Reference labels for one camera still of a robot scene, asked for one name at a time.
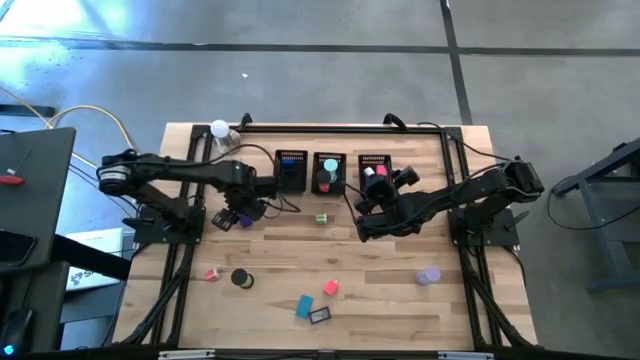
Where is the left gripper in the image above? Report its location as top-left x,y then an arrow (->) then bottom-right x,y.
211,188 -> 270,233

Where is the teal hourglass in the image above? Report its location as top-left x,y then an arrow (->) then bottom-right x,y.
322,158 -> 340,184

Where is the black-capped green-sand hourglass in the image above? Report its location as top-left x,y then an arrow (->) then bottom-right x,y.
230,267 -> 255,291

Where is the purple hourglass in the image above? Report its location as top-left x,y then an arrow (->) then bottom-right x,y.
414,265 -> 442,287

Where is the teal rectangular box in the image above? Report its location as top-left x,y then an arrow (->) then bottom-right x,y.
294,294 -> 315,320

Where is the black plastic basket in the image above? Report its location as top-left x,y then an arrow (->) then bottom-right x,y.
273,148 -> 310,195
357,153 -> 394,199
310,151 -> 348,197

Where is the light bulb on wooden stand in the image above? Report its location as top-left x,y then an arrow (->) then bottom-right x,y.
209,118 -> 242,155

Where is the blue framed display module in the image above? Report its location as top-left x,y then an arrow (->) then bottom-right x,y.
307,305 -> 333,326

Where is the white printed box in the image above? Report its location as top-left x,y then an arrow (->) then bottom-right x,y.
64,227 -> 126,293

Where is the black support beam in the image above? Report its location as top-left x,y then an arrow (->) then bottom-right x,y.
49,232 -> 134,281

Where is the black desk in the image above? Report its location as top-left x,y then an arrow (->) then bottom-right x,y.
0,127 -> 77,274

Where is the black flat bar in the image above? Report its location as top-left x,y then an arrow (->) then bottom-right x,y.
0,104 -> 56,119

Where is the dark metal stand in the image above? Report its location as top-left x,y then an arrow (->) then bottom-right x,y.
552,137 -> 640,295

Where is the black computer mouse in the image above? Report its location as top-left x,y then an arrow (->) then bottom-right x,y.
0,305 -> 35,357

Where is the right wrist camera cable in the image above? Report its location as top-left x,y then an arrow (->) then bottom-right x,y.
341,180 -> 369,226

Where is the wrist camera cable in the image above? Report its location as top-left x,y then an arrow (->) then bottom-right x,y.
207,143 -> 303,221
341,180 -> 369,226

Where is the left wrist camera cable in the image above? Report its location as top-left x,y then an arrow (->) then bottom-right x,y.
207,143 -> 303,221

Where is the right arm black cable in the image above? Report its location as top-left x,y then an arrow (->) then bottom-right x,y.
416,121 -> 514,164

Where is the silver bracket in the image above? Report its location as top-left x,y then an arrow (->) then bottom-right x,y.
438,350 -> 496,360
158,349 -> 217,360

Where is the yellow cable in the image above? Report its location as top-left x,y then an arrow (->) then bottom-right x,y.
0,84 -> 144,171

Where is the black floor cable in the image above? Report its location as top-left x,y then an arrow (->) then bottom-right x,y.
544,187 -> 640,234

